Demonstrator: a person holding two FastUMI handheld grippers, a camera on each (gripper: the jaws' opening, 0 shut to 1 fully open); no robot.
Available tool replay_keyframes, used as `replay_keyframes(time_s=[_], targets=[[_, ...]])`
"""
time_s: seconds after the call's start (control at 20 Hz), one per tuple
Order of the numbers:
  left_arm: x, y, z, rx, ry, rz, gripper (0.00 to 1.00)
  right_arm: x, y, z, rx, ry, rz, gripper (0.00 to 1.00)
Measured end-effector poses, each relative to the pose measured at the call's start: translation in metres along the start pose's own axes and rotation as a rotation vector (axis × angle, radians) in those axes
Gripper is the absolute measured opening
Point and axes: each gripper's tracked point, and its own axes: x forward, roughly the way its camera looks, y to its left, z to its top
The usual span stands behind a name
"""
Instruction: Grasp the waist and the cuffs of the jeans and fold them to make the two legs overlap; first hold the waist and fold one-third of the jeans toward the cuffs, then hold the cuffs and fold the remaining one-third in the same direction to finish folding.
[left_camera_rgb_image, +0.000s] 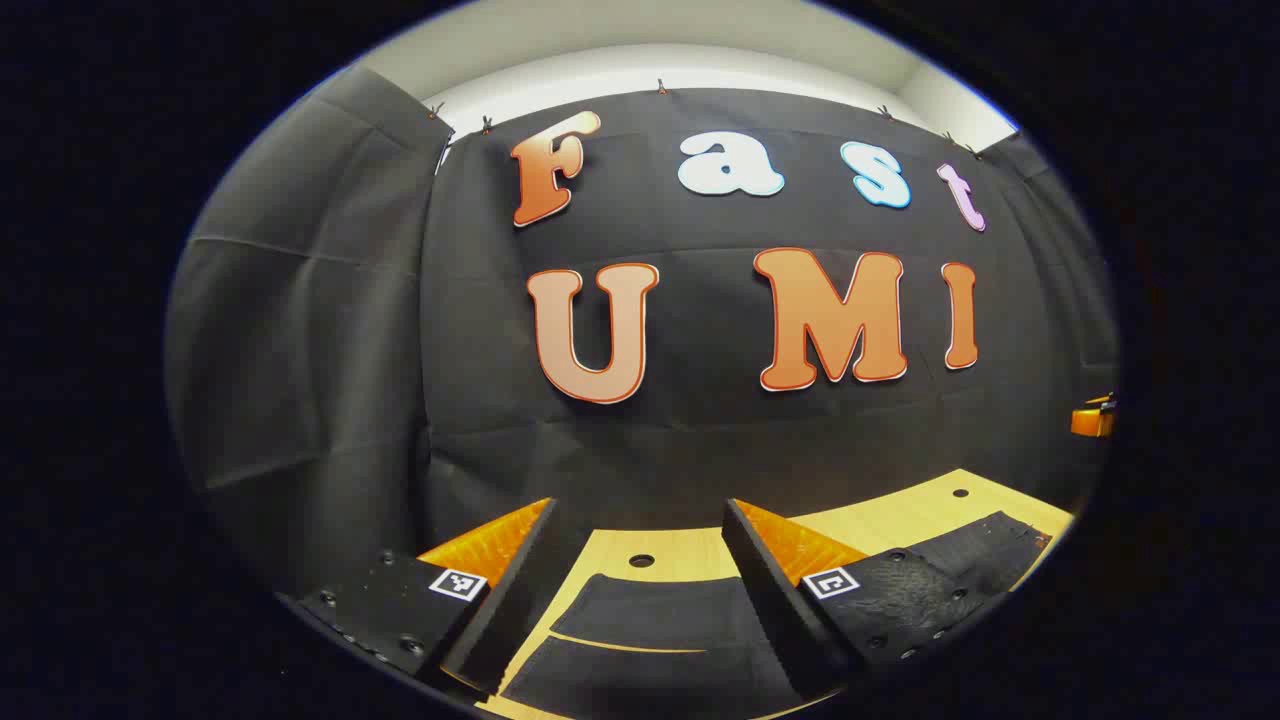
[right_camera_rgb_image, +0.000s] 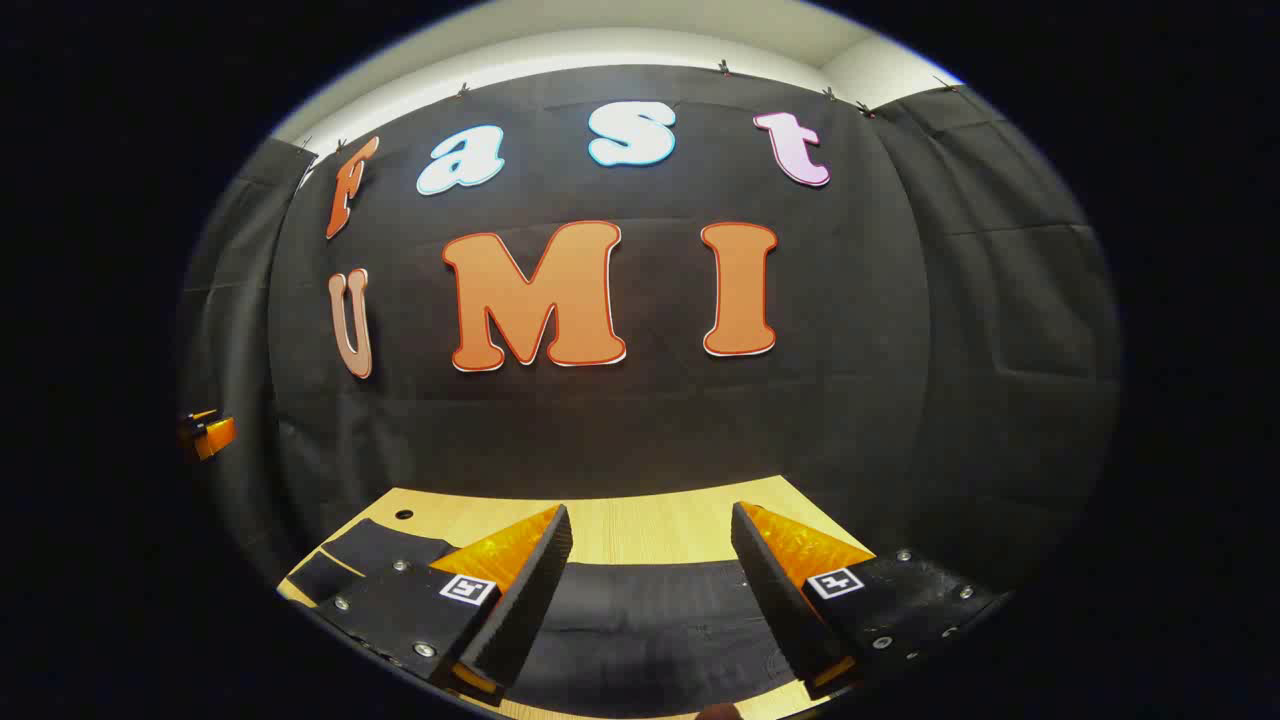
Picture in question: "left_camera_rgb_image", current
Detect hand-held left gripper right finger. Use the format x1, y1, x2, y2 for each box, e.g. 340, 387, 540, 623
720, 497, 993, 703

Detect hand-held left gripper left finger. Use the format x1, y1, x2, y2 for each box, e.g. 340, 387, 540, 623
286, 497, 563, 698

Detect dark blue jeans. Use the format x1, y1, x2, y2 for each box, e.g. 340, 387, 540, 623
497, 510, 1053, 720

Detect black backdrop cloth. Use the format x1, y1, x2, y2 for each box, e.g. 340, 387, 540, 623
163, 62, 1119, 591

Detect row of small cloth clips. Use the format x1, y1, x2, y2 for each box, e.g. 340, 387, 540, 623
427, 77, 985, 162

